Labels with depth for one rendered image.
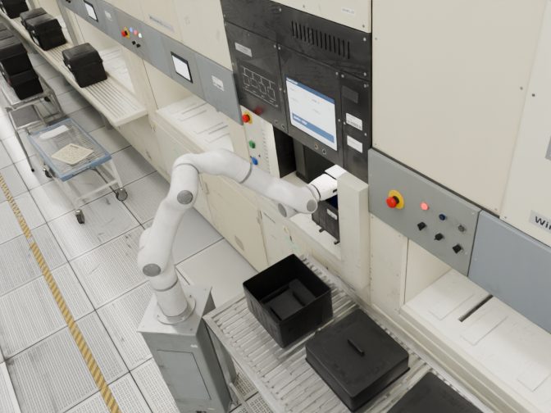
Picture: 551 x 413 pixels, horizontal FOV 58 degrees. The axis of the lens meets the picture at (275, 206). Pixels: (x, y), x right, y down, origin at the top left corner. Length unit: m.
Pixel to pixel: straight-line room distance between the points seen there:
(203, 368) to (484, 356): 1.24
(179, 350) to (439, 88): 1.62
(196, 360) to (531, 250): 1.58
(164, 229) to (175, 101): 1.97
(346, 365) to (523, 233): 0.85
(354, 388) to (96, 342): 1.98
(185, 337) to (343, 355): 0.73
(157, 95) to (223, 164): 2.00
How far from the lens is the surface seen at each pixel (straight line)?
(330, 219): 2.16
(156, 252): 2.03
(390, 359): 1.98
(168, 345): 2.41
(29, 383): 3.49
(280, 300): 2.29
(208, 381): 2.60
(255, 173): 1.86
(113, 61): 4.83
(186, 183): 1.81
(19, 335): 3.78
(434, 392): 1.76
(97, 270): 3.90
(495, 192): 1.46
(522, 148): 1.33
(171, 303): 2.28
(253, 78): 2.20
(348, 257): 2.10
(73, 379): 3.36
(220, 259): 3.63
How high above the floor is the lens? 2.53
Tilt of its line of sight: 40 degrees down
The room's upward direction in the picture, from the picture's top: 9 degrees counter-clockwise
